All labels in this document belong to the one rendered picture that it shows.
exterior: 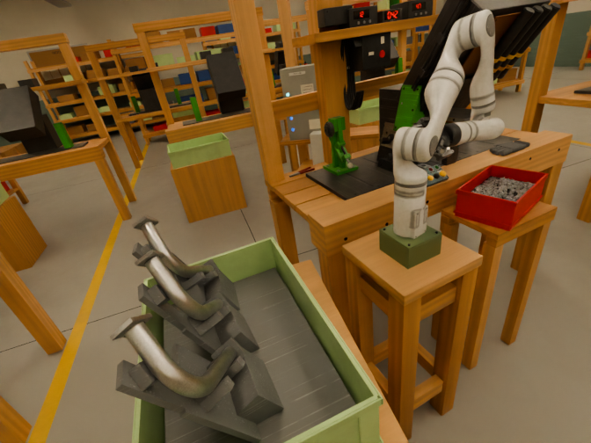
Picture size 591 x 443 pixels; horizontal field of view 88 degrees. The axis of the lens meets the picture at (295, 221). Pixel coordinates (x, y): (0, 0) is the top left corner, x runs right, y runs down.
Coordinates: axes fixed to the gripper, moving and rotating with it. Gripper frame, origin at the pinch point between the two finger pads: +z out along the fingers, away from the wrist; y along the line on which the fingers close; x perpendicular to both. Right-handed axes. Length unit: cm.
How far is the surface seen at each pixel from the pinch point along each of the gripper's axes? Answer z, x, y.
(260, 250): 51, 32, 12
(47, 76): 285, 743, -790
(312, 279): 36, 36, 27
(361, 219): 6.8, 35.8, 10.8
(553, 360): -76, 58, 100
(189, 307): 76, -1, 27
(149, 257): 81, -3, 15
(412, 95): -38, 25, -36
